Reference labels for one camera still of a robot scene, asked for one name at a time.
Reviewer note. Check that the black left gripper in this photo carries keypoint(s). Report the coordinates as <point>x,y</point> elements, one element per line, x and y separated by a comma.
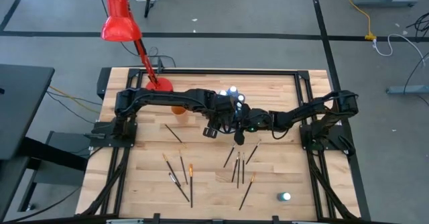
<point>221,111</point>

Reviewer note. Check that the magenta paint bottle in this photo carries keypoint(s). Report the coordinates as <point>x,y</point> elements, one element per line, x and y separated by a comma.
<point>241,98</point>

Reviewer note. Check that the black desk leg frame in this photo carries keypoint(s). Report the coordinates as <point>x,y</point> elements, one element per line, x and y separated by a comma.
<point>50,153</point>

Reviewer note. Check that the thin brush tan tip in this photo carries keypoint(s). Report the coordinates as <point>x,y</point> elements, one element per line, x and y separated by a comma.
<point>175,135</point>

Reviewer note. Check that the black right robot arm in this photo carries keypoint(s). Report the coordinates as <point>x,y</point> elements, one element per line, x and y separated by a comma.
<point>318,110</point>

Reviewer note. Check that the black desk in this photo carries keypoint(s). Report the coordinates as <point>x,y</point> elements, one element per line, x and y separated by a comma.
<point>23,110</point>

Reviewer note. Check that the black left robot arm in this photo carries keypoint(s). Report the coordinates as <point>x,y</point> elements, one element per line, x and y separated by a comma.
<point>151,98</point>

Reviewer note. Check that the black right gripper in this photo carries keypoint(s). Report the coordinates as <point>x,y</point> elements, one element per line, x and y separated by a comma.
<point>254,118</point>

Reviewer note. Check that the peach plastic cup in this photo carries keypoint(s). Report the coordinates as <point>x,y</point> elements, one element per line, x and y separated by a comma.
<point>179,111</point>

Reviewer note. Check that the flat brush tan bristles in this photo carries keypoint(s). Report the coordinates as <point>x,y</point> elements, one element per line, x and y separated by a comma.
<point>246,191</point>

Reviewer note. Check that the black brush silver ferrule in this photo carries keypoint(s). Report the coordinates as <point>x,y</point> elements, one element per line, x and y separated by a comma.
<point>180,188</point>

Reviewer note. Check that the black edge bracket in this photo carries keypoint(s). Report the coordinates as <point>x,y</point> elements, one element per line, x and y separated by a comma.
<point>156,217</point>
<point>275,219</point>

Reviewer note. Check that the thin brush orange ferrule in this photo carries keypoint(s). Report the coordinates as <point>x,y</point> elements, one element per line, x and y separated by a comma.
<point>169,166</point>

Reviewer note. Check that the large light blue paint bottle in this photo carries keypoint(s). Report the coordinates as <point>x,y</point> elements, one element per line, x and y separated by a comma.
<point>223,92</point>

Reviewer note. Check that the teal paint bottle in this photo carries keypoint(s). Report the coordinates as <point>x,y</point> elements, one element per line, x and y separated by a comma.
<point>284,196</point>

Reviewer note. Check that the brush gold ferrule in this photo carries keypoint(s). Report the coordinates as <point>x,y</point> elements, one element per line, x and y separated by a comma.
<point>191,187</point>

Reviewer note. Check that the red desk lamp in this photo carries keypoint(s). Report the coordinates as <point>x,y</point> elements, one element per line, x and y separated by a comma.
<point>120,19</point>

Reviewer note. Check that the black floor stand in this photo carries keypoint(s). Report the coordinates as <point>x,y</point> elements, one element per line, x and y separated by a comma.
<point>147,7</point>

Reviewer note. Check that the grey table foot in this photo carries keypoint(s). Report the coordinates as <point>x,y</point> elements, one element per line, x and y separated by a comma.
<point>407,89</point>

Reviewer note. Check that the large dark blue paint bottle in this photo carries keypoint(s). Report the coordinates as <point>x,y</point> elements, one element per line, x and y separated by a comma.
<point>233,90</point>

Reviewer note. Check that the white label strip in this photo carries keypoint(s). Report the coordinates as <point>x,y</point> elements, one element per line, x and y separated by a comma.
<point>124,221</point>

